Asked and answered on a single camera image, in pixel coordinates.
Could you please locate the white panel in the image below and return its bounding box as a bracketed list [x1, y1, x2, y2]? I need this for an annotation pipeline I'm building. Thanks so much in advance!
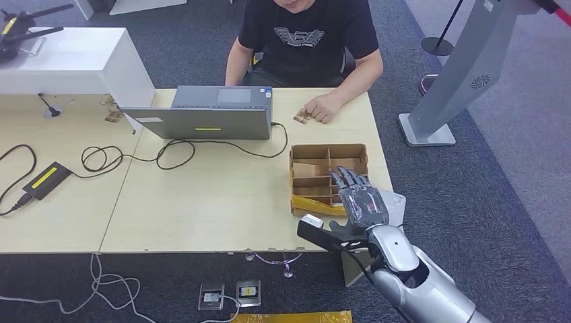
[73, 0, 94, 21]

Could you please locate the white floor cable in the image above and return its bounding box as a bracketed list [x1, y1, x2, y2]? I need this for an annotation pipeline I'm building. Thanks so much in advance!
[0, 254, 242, 323]

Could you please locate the black antenna on round base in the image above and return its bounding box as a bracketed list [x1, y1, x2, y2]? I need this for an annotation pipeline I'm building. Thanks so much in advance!
[38, 92, 62, 119]

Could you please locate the person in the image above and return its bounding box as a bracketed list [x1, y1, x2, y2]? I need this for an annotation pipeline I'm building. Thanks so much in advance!
[224, 0, 384, 124]

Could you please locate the yellow plastic bag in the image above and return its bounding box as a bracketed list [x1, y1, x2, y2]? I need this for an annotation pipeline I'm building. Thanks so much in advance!
[230, 310, 354, 323]

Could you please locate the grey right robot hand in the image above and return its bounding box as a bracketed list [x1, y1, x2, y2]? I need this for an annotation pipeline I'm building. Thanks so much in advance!
[327, 166, 390, 236]

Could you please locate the grey kiosk stand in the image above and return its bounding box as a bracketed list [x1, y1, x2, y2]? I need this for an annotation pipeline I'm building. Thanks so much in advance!
[397, 0, 554, 148]

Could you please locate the chrome tube loop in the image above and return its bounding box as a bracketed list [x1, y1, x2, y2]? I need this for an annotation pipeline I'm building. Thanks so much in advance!
[419, 73, 440, 96]

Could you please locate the red barrier belt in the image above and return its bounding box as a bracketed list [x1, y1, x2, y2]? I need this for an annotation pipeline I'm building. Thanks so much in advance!
[533, 0, 571, 31]

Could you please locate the black mains cord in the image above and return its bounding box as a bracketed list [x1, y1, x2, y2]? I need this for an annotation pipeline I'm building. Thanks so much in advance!
[0, 143, 38, 218]

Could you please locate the cardboard divider box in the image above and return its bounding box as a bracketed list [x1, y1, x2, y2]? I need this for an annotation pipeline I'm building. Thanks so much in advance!
[289, 143, 370, 218]

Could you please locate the silver floor socket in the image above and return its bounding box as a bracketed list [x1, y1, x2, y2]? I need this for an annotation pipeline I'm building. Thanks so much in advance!
[235, 279, 262, 308]
[198, 283, 226, 312]

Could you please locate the black laptop power cable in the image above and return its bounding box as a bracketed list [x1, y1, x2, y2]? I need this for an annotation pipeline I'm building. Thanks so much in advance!
[71, 121, 290, 179]

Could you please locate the black device with antennas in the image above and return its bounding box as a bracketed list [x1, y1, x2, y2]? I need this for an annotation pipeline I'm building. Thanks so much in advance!
[0, 3, 75, 61]

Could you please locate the black power brick yellow label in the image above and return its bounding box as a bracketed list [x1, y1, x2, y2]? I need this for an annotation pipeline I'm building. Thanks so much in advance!
[22, 161, 73, 201]

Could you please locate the white plinth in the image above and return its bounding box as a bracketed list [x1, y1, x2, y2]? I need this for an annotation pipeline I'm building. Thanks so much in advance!
[109, 0, 189, 16]

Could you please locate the chrome stool base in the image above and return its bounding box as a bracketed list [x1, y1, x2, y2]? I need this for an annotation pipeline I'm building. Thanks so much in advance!
[244, 252, 304, 279]

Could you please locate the grey laptop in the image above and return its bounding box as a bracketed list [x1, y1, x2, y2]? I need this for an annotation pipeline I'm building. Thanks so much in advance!
[120, 85, 274, 141]

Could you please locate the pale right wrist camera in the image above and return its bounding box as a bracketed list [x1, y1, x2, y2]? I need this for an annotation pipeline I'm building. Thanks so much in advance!
[300, 213, 325, 229]

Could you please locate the white cabinet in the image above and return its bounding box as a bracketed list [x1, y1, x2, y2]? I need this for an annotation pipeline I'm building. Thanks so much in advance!
[0, 26, 156, 110]

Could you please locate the person's left hand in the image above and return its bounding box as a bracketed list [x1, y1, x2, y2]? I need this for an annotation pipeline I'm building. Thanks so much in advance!
[301, 92, 344, 124]

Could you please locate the beige desk leg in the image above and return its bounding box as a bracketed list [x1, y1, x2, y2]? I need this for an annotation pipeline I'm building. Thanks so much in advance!
[341, 252, 373, 287]

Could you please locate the clear acrylic holder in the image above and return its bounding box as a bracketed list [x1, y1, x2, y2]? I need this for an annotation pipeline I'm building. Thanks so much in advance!
[20, 35, 46, 57]

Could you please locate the black stanchion post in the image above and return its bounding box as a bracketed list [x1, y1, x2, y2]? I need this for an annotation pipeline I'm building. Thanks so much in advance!
[420, 0, 465, 57]

